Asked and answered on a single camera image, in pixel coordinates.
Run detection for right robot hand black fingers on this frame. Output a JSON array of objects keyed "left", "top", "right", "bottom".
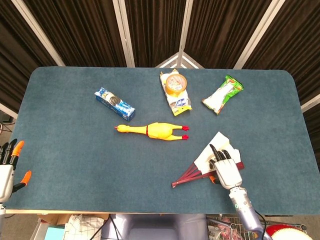
[{"left": 208, "top": 143, "right": 244, "bottom": 190}]

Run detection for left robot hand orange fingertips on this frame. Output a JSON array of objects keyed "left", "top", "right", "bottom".
[{"left": 0, "top": 138, "right": 33, "bottom": 203}]

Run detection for paper folding fan red ribs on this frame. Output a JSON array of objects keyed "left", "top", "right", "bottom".
[{"left": 171, "top": 131, "right": 245, "bottom": 189}]

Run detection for brown cardboard box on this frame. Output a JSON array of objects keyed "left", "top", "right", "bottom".
[{"left": 37, "top": 212, "right": 111, "bottom": 226}]

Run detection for blue felt table cover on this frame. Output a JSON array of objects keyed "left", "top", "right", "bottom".
[{"left": 4, "top": 66, "right": 316, "bottom": 216}]

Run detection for teal box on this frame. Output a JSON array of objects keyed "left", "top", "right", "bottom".
[{"left": 43, "top": 226, "right": 66, "bottom": 240}]

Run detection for green white snack bag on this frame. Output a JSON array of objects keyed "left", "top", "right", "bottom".
[{"left": 201, "top": 75, "right": 245, "bottom": 116}]

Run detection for yellow rubber chicken toy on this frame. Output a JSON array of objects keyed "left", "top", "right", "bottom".
[{"left": 114, "top": 121, "right": 190, "bottom": 141}]

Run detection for red white ball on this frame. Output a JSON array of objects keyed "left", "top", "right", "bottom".
[{"left": 264, "top": 224, "right": 313, "bottom": 240}]

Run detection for white snack packet yellow tab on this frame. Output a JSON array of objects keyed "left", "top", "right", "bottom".
[{"left": 159, "top": 68, "right": 193, "bottom": 118}]

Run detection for lilac grey robot torso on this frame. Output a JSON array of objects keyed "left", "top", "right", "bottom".
[{"left": 101, "top": 213, "right": 208, "bottom": 240}]

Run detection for white checkered cloth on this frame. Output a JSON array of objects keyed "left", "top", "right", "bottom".
[{"left": 64, "top": 214, "right": 105, "bottom": 240}]

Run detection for yellow clear tape roll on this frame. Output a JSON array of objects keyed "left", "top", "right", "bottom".
[{"left": 165, "top": 74, "right": 188, "bottom": 96}]

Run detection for blue cookie box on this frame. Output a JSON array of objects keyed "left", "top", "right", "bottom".
[{"left": 94, "top": 86, "right": 137, "bottom": 123}]

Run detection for dark brown pleated curtain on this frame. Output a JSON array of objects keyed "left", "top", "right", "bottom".
[{"left": 0, "top": 0, "right": 320, "bottom": 161}]

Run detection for metal wire basket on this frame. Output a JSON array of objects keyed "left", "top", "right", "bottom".
[{"left": 206, "top": 214, "right": 308, "bottom": 240}]

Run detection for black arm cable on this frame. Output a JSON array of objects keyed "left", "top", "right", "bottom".
[{"left": 253, "top": 209, "right": 268, "bottom": 232}]

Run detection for light wooden beam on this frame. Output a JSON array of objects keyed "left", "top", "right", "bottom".
[
  {"left": 0, "top": 102, "right": 19, "bottom": 120},
  {"left": 301, "top": 93, "right": 320, "bottom": 113}
]

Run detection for white triangular frame base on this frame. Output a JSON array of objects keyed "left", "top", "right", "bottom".
[{"left": 154, "top": 51, "right": 205, "bottom": 69}]

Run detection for white screen frame post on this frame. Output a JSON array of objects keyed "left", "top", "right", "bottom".
[
  {"left": 233, "top": 0, "right": 286, "bottom": 70},
  {"left": 11, "top": 0, "right": 66, "bottom": 67},
  {"left": 112, "top": 0, "right": 136, "bottom": 68},
  {"left": 178, "top": 0, "right": 195, "bottom": 54}
]

